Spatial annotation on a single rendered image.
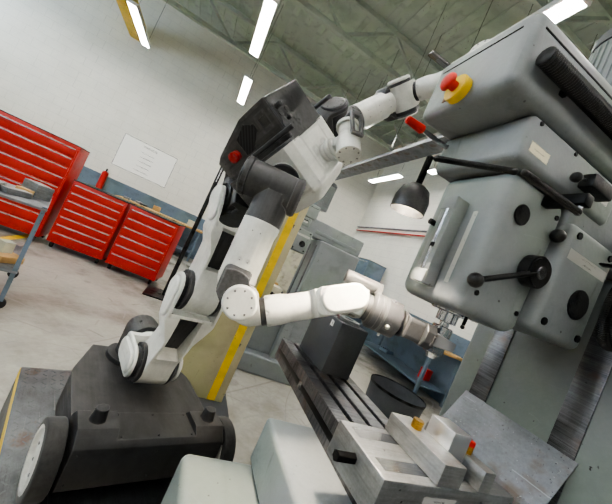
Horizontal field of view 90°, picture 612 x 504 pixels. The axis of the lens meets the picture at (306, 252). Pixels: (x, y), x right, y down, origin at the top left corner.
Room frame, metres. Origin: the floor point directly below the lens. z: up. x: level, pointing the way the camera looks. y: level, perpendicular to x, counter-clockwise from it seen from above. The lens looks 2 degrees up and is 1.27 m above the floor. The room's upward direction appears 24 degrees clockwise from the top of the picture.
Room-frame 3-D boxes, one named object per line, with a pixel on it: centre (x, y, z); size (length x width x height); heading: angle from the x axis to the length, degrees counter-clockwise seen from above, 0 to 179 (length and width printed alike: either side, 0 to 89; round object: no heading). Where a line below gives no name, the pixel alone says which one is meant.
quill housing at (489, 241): (0.74, -0.38, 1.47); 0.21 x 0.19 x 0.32; 20
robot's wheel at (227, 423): (1.19, 0.01, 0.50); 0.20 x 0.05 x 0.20; 39
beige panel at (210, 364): (2.35, 0.33, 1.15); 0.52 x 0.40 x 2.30; 110
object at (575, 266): (0.81, -0.56, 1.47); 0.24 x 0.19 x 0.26; 20
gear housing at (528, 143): (0.76, -0.42, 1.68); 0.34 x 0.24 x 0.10; 110
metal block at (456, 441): (0.63, -0.42, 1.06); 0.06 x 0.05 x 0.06; 23
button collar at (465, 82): (0.67, -0.16, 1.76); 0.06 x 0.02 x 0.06; 20
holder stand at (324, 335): (1.20, -0.23, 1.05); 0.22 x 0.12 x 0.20; 22
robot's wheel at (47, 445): (0.86, 0.42, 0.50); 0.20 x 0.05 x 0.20; 39
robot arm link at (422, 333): (0.75, -0.28, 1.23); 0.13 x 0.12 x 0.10; 179
